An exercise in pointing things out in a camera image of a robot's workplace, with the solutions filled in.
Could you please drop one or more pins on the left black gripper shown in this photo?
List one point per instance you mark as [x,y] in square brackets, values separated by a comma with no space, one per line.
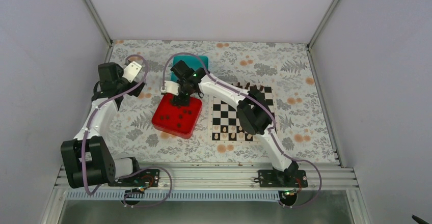
[136,92]

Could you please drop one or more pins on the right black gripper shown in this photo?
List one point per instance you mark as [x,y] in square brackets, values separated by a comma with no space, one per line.
[180,102]

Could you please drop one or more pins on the red plastic tray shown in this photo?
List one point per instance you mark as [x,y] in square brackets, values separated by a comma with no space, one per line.
[177,120]

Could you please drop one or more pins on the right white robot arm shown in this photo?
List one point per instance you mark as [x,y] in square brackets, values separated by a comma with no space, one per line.
[251,108]

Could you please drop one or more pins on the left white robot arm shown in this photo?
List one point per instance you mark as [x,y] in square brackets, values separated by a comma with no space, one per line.
[86,158]

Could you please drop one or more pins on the black white chessboard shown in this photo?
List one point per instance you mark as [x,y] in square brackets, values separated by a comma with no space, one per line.
[224,123]

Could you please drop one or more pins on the floral patterned table mat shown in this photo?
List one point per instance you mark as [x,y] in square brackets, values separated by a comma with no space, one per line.
[301,123]

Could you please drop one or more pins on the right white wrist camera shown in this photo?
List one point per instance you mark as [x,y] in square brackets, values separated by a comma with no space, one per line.
[170,87]

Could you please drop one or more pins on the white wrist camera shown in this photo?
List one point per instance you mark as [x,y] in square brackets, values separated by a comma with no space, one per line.
[170,87]
[131,71]

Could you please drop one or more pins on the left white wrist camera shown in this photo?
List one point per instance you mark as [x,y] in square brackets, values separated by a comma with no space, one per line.
[131,71]

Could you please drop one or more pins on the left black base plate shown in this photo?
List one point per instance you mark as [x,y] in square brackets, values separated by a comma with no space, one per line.
[147,178]

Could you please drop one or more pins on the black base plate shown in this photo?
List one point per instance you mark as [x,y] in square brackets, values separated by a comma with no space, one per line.
[274,179]
[147,178]

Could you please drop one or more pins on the aluminium mounting rail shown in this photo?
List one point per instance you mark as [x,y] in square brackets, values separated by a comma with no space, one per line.
[239,176]

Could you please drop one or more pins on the aluminium corner post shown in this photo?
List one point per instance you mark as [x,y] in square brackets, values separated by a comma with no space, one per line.
[98,21]

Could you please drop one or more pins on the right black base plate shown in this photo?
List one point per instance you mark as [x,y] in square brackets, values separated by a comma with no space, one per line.
[274,179]

